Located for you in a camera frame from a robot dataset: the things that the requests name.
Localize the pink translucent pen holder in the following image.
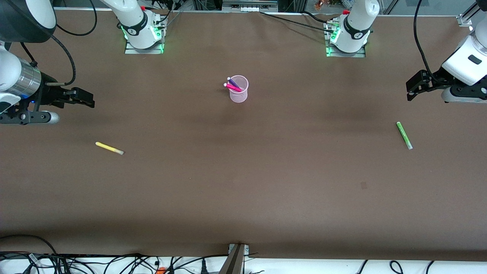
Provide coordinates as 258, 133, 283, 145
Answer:
228, 75, 249, 103

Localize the green marker pen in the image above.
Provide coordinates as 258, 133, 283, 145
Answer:
396, 121, 414, 150

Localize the yellow marker pen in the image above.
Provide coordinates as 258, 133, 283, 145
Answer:
95, 142, 125, 156

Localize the orange background clutter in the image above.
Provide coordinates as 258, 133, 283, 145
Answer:
314, 0, 345, 11

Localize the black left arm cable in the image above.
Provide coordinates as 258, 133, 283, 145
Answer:
413, 0, 439, 83

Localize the aluminium table corner bracket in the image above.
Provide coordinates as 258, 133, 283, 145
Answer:
458, 4, 476, 28

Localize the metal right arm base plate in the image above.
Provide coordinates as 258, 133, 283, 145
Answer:
124, 18, 166, 55

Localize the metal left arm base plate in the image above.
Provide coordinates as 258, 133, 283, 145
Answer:
325, 20, 367, 58

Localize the long black table cable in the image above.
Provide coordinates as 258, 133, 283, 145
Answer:
259, 11, 336, 34

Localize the black arched floor cable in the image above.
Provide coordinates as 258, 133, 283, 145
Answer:
0, 234, 58, 255

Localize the tangled black cable bundle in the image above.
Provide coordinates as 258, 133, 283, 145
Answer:
0, 251, 229, 274

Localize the aluminium rack frame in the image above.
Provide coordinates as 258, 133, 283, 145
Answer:
221, 0, 280, 13

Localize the grey metal table bracket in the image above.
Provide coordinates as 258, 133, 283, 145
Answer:
218, 243, 250, 274

